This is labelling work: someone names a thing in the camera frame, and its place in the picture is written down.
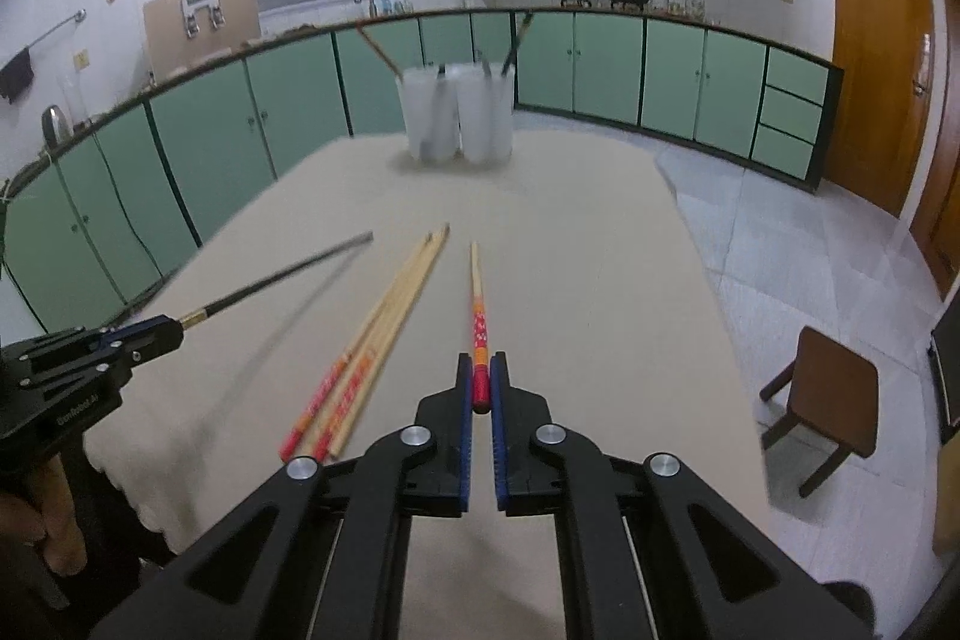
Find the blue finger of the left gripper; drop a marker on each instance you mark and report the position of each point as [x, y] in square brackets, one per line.
[145, 340]

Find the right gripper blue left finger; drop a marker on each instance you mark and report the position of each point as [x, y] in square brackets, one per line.
[463, 438]

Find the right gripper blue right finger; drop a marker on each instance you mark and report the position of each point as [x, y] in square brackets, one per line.
[499, 381]

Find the red orange patterned chopstick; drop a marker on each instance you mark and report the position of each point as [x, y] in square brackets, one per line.
[480, 379]

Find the red bamboo chopstick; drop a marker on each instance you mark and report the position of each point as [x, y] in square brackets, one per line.
[337, 426]

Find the red-end bamboo chopstick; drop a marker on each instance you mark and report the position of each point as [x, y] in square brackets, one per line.
[329, 380]

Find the black chopstick gold band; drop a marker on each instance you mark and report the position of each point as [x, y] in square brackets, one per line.
[516, 41]

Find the green lower kitchen cabinets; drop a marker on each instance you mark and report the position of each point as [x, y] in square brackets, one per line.
[101, 221]

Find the operator hand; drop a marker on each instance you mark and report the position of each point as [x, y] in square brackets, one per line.
[44, 511]

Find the beige tablecloth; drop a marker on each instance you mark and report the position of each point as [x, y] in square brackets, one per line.
[594, 289]

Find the steel electric kettle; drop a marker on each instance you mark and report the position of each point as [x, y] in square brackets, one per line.
[56, 127]

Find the white utensil holder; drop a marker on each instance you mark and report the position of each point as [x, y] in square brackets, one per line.
[458, 110]

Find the dark hanging towel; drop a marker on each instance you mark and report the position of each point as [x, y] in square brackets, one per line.
[16, 77]

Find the brown water dispenser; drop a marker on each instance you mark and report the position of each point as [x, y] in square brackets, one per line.
[183, 34]

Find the metal towel bar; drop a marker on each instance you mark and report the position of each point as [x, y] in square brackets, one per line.
[76, 19]

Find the brown wooden stool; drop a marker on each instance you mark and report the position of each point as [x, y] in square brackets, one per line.
[832, 391]

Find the black chair back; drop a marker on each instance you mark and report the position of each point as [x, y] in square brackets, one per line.
[856, 599]

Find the wooden door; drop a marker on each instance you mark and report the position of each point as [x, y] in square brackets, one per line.
[884, 48]

